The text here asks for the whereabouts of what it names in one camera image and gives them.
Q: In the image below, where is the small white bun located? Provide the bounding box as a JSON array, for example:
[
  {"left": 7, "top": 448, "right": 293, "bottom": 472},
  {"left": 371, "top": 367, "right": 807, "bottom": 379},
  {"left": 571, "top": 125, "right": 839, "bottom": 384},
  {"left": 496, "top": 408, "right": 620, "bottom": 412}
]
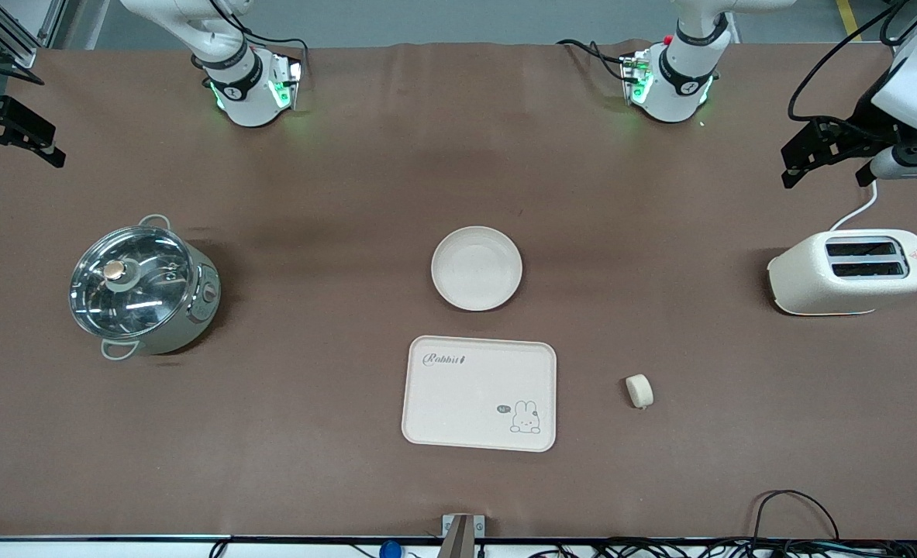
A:
[{"left": 625, "top": 374, "right": 654, "bottom": 410}]

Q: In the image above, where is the round cream plate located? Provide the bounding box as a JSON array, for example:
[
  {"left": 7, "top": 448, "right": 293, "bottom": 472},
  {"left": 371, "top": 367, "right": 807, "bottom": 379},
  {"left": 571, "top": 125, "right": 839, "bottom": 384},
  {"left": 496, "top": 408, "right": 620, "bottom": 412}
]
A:
[{"left": 431, "top": 226, "right": 523, "bottom": 312}]

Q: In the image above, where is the cream rabbit print tray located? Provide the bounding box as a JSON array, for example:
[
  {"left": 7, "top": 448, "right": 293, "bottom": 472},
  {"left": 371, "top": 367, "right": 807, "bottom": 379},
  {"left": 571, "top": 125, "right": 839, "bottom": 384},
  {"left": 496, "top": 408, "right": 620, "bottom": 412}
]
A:
[{"left": 401, "top": 335, "right": 557, "bottom": 453}]

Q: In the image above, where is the cream two-slot toaster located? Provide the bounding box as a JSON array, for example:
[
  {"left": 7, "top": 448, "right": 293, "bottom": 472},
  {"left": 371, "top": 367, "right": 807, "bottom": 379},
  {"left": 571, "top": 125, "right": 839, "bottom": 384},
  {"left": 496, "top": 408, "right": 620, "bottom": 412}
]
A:
[{"left": 767, "top": 229, "right": 917, "bottom": 316}]

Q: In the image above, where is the glass pot lid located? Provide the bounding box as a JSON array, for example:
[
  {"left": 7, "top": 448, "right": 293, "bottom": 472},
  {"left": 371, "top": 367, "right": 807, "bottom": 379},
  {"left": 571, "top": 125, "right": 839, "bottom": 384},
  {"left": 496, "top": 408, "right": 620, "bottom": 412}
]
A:
[{"left": 69, "top": 226, "right": 195, "bottom": 339}]

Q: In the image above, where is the steel pot with glass lid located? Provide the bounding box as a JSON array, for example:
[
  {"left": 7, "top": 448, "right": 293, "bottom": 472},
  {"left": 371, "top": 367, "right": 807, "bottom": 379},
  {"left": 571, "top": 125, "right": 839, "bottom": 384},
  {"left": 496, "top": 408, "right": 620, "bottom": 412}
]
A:
[{"left": 71, "top": 214, "right": 222, "bottom": 362}]

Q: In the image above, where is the brown table mat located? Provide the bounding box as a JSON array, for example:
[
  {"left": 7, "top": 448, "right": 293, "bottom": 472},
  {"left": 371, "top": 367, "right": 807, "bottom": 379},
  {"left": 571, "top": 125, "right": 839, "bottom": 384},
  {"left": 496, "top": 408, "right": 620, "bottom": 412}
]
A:
[{"left": 0, "top": 40, "right": 917, "bottom": 541}]

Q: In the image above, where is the white toaster power cable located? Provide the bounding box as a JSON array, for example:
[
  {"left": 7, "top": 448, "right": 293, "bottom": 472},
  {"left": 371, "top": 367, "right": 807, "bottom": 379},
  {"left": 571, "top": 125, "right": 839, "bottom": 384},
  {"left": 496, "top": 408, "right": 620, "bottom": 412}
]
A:
[{"left": 829, "top": 178, "right": 879, "bottom": 232}]

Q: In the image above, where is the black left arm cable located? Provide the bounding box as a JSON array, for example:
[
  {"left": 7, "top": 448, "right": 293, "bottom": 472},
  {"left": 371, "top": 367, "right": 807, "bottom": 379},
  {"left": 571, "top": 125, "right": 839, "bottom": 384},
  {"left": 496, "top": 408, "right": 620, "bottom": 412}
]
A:
[{"left": 787, "top": 0, "right": 917, "bottom": 122}]

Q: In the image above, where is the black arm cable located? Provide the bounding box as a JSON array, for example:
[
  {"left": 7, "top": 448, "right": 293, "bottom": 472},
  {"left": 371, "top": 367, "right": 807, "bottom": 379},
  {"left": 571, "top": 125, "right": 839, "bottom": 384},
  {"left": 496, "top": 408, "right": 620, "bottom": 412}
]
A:
[
  {"left": 787, "top": 0, "right": 917, "bottom": 122},
  {"left": 209, "top": 0, "right": 309, "bottom": 72}
]

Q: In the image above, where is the aluminium frame profile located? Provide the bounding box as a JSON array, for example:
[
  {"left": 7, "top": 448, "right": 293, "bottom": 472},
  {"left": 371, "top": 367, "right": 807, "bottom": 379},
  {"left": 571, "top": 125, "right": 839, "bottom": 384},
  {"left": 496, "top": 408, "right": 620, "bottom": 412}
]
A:
[{"left": 0, "top": 0, "right": 68, "bottom": 68}]

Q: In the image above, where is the black left base cable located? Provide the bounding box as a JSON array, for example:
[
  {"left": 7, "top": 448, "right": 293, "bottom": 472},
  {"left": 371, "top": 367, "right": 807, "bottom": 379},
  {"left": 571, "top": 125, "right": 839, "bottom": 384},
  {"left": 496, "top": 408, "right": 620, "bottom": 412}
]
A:
[{"left": 557, "top": 38, "right": 631, "bottom": 83}]

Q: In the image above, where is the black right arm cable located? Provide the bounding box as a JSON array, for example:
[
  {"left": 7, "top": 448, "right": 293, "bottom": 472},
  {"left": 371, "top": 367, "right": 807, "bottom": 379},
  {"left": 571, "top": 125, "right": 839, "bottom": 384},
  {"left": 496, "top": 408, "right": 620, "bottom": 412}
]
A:
[{"left": 209, "top": 0, "right": 309, "bottom": 72}]

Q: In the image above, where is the black looped cable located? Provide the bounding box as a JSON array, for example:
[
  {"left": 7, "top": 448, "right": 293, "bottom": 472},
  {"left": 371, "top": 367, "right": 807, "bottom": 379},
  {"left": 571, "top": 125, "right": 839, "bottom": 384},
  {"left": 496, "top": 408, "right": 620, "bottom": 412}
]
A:
[{"left": 751, "top": 489, "right": 841, "bottom": 543}]

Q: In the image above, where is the black cable bundle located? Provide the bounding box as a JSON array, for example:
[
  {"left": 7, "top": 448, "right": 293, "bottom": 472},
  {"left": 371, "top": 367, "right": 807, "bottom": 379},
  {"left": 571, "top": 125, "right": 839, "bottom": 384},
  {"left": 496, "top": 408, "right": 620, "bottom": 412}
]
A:
[{"left": 528, "top": 537, "right": 917, "bottom": 558}]

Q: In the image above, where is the grey metal camera bracket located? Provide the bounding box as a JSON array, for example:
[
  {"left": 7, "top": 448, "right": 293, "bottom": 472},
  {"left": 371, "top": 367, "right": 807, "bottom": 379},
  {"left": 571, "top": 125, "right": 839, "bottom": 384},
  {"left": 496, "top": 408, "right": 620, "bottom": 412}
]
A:
[{"left": 436, "top": 514, "right": 486, "bottom": 558}]

